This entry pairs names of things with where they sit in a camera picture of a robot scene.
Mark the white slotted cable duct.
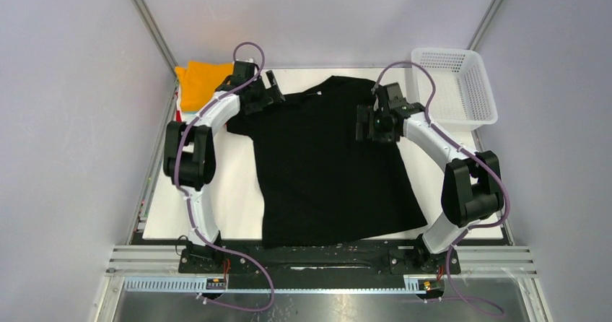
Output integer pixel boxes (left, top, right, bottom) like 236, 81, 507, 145
123, 276, 427, 295

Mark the purple cable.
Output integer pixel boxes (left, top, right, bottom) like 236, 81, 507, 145
174, 41, 276, 313
371, 61, 511, 318

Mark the right aluminium frame post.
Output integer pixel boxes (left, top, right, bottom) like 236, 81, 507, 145
467, 0, 505, 51

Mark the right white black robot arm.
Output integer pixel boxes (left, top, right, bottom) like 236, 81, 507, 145
356, 83, 505, 273

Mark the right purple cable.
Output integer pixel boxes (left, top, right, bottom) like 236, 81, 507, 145
371, 61, 511, 318

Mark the orange folded t shirt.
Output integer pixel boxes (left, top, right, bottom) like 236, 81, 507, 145
175, 61, 233, 111

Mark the black t shirt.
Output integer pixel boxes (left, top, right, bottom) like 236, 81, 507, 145
227, 76, 427, 248

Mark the left aluminium frame post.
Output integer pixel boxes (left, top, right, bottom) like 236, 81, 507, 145
131, 0, 178, 75

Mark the white folded t shirt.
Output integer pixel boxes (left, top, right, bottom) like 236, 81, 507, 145
176, 92, 188, 121

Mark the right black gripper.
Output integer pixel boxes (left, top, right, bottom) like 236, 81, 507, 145
354, 105, 400, 144

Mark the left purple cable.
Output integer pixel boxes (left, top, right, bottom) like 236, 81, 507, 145
174, 41, 276, 313

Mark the white plastic perforated basket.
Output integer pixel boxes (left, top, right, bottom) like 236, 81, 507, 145
411, 48, 498, 131

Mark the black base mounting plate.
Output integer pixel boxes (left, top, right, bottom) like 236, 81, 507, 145
178, 240, 461, 289

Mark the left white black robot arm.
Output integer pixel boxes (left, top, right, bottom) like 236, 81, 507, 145
162, 61, 284, 272

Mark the aluminium frame post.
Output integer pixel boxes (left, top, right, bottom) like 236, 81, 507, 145
131, 0, 178, 75
467, 0, 505, 51

